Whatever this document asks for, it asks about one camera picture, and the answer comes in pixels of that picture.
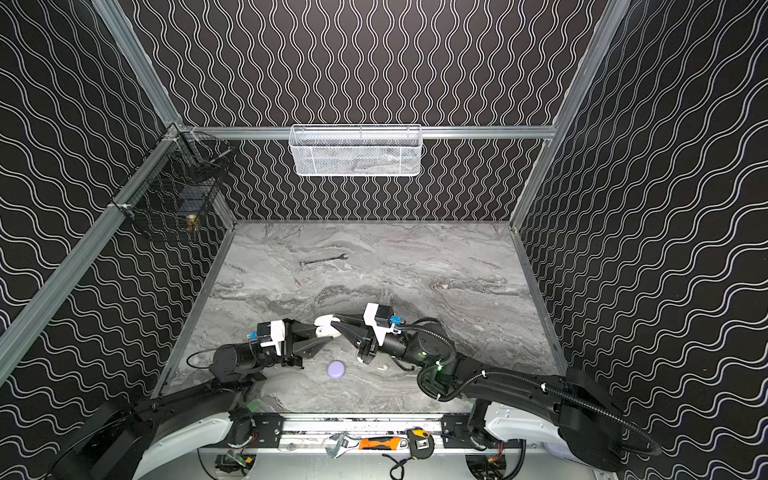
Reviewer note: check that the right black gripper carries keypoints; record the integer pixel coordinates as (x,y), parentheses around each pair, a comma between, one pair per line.
(368,345)

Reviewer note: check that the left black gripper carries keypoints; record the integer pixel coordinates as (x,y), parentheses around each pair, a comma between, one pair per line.
(293,347)

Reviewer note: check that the cream earbud charging case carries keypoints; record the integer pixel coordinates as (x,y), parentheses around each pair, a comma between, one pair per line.
(325,326)

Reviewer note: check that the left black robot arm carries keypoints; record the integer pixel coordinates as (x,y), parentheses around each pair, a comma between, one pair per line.
(114,443)

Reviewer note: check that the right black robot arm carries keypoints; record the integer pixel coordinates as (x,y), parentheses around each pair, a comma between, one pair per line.
(583,413)

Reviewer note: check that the purple round charging case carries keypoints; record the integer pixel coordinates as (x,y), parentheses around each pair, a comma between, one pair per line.
(336,369)

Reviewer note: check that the steel combination wrench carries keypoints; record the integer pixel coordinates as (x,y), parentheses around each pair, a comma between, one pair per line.
(304,263)

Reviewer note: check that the adjustable wrench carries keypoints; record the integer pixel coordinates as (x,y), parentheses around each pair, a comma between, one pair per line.
(340,443)

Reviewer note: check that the yellow black tape measure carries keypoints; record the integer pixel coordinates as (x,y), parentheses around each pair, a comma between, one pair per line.
(421,444)

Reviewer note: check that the brass fitting in basket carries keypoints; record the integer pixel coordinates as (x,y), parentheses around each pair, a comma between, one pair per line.
(192,223)

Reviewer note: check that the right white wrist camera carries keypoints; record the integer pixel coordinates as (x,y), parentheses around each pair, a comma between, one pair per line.
(382,320)

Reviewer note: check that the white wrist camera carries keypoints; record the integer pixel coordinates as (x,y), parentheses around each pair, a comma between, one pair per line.
(382,320)
(269,335)

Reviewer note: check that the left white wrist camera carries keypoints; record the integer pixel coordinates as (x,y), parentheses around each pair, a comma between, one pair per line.
(269,335)

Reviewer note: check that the white wire mesh basket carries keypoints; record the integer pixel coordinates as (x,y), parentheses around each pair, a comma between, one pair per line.
(356,150)

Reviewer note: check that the black wire basket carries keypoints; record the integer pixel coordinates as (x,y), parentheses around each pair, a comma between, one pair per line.
(186,181)

